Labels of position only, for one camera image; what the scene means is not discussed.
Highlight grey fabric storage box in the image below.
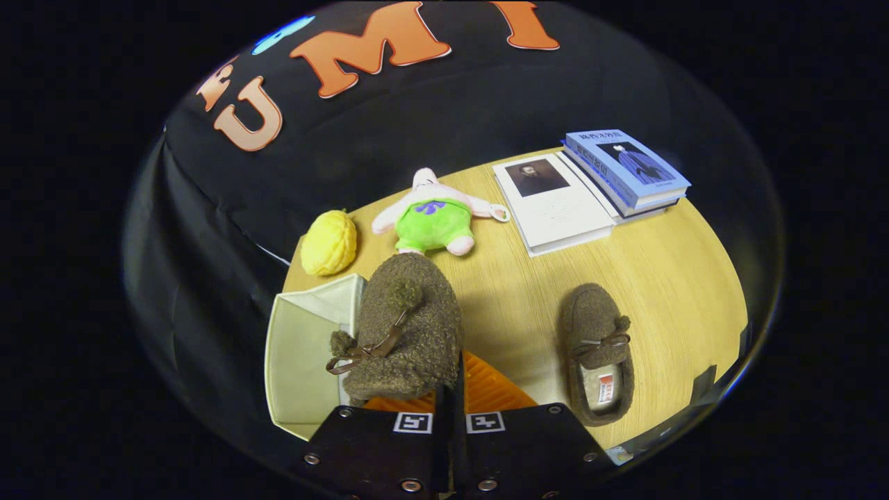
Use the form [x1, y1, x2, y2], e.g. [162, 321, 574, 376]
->
[264, 273, 369, 442]

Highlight blue book with figure cover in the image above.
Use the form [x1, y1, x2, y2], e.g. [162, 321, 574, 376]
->
[563, 128, 692, 210]

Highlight pink plush toy green shorts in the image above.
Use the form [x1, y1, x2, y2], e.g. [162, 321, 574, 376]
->
[371, 167, 511, 258]

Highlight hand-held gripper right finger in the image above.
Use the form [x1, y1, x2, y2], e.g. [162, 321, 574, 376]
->
[451, 350, 616, 500]

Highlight brown fuzzy slipper shoe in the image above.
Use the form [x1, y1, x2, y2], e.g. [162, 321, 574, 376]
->
[326, 251, 465, 408]
[558, 282, 637, 427]

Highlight dark grey block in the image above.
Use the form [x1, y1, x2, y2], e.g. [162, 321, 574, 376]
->
[690, 364, 720, 410]

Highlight dark blue edged book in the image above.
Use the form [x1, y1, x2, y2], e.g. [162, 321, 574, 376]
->
[564, 148, 686, 218]

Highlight yellow knitted ball toy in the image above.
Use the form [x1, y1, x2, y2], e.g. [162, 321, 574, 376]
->
[300, 209, 358, 277]

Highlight white book with portrait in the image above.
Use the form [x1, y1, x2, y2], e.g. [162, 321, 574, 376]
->
[492, 152, 618, 258]

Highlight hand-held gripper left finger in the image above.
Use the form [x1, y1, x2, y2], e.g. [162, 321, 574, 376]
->
[302, 375, 451, 500]

